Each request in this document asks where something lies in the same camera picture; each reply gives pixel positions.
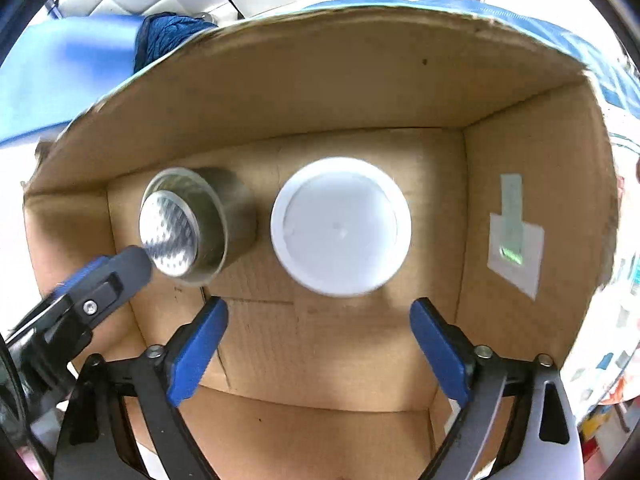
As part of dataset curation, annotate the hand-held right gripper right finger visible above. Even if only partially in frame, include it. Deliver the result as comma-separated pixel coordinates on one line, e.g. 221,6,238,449
409,297,586,480

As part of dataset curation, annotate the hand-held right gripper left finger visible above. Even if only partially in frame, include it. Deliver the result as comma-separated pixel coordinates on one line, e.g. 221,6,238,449
52,296,230,480

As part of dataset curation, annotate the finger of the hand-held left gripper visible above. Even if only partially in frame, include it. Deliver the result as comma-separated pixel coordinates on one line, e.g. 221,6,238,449
5,245,153,357

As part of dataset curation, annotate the metal strainer cup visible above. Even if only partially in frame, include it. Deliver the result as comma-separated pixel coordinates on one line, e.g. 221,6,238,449
139,166,258,288

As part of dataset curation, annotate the white round jar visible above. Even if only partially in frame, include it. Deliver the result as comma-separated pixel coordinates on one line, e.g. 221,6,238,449
270,157,412,297

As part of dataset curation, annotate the cardboard box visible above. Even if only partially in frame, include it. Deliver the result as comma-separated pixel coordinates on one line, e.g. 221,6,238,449
22,5,621,480

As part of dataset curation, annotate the blue foam mat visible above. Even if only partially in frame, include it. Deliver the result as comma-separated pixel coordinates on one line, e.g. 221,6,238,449
0,15,146,147

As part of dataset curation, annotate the dark blue cloth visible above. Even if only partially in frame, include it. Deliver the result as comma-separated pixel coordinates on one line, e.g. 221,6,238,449
132,12,216,73

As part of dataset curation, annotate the plaid tablecloth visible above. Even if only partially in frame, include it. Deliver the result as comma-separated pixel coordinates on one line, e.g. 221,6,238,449
300,0,640,406

